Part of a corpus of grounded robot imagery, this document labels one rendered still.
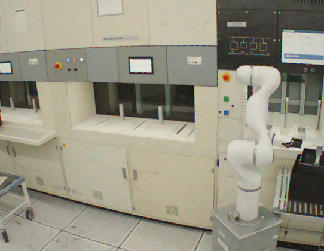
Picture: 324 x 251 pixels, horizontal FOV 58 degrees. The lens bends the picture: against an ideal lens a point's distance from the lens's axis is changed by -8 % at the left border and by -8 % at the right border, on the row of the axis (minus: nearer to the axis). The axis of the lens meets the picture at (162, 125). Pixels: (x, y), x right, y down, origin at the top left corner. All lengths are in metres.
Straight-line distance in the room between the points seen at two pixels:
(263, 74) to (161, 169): 1.32
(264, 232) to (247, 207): 0.17
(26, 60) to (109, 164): 1.23
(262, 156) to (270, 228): 0.41
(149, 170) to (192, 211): 0.50
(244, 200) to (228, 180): 0.85
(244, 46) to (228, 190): 1.08
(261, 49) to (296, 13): 0.33
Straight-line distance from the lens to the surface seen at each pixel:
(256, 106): 1.54
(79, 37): 2.64
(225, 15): 2.14
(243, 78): 1.60
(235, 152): 1.51
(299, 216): 1.80
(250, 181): 1.56
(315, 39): 2.11
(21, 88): 3.91
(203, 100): 2.26
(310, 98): 3.10
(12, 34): 3.19
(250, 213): 1.66
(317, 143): 1.87
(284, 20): 2.10
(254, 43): 2.12
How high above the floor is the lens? 1.76
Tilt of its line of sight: 19 degrees down
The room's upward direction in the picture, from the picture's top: 3 degrees counter-clockwise
